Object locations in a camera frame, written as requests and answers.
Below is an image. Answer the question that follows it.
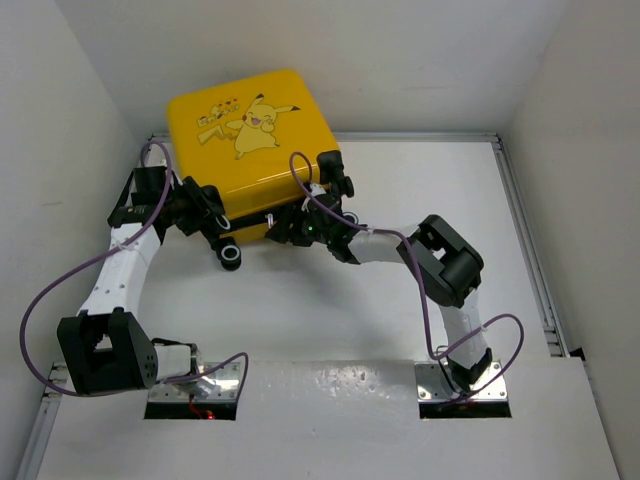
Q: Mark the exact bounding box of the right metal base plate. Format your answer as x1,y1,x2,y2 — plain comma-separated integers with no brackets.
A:
414,361,508,405

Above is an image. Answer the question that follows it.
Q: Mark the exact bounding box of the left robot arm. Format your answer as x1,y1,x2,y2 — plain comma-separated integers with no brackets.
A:
57,167,231,396

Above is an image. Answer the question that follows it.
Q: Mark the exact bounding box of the metal base plate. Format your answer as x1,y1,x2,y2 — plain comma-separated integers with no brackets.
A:
148,360,243,403
414,361,508,405

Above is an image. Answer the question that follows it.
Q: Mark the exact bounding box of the yellow suitcase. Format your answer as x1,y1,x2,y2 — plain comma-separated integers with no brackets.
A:
166,69,355,271

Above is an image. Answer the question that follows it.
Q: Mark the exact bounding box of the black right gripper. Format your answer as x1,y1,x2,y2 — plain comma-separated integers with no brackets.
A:
268,200,333,246

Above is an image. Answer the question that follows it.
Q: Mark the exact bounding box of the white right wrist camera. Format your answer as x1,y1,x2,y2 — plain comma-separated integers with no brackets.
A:
301,183,326,211

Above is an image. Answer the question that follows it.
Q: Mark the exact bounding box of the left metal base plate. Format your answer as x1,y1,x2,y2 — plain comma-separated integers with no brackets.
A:
148,360,243,403

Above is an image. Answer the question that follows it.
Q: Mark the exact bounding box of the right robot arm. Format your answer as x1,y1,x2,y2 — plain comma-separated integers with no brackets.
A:
265,194,492,393

